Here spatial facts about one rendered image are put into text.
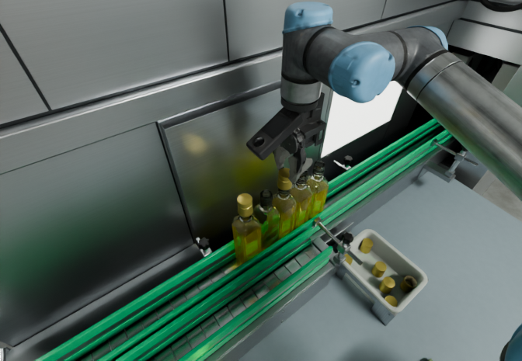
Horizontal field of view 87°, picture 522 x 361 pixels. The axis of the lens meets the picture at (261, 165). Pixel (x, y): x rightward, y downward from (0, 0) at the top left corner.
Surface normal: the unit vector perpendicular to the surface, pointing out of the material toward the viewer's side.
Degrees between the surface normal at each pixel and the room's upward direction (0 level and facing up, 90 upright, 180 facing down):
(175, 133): 90
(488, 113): 44
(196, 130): 90
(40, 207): 90
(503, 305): 0
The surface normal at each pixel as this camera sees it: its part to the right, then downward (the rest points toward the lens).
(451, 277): 0.00, -0.73
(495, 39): -0.81, 0.40
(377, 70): 0.48, 0.59
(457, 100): -0.72, 0.03
